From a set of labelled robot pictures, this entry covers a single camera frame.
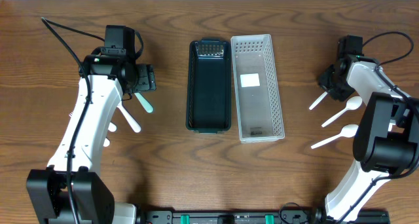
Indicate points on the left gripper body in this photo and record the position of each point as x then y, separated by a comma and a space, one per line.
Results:
146, 78

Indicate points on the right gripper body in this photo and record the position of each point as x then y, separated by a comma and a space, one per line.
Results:
329, 83

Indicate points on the white plastic spoon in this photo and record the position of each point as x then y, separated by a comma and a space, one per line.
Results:
318, 100
352, 104
131, 121
347, 131

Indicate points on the teal handled plastic fork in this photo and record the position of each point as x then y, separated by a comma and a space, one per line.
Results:
145, 103

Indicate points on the clear perforated plastic basket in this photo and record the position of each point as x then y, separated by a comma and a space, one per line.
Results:
259, 110

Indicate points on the white plastic fork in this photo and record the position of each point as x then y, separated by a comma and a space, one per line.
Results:
106, 142
112, 127

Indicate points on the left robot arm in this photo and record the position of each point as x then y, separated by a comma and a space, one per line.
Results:
69, 189

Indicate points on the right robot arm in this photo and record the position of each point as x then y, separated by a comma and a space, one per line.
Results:
385, 145

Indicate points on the white label sticker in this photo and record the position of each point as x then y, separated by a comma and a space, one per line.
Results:
249, 80

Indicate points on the black plastic basket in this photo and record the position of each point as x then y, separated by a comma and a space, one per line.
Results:
209, 87

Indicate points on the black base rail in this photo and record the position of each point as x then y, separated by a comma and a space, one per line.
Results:
288, 215

